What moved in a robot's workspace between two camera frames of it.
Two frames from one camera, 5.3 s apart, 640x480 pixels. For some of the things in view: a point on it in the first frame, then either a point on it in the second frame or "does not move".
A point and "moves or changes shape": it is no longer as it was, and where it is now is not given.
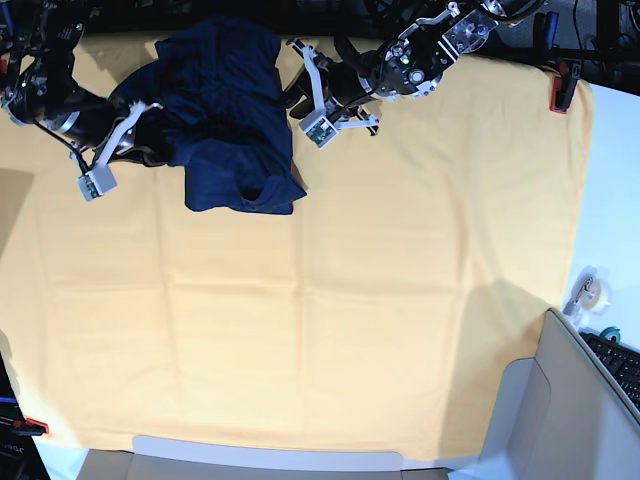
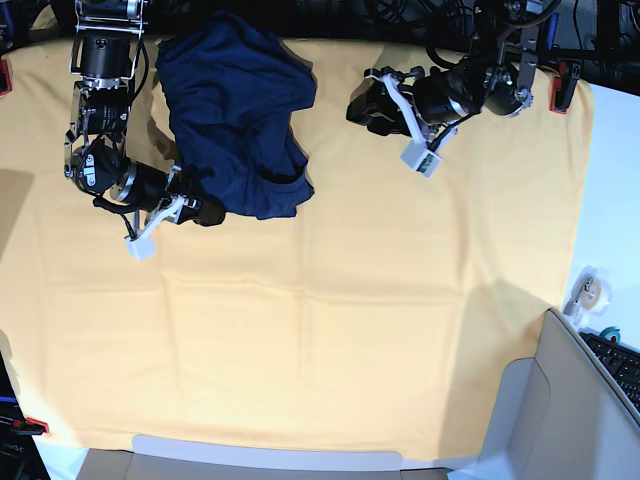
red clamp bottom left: (29, 427) does not move
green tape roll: (611, 330) does not move
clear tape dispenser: (590, 295) does not move
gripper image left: (95, 128) to (146, 196)
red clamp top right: (564, 86) does not move
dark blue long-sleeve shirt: (223, 114) moves or changes shape
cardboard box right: (560, 416) does not move
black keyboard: (622, 361) does not move
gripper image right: (340, 87) to (438, 100)
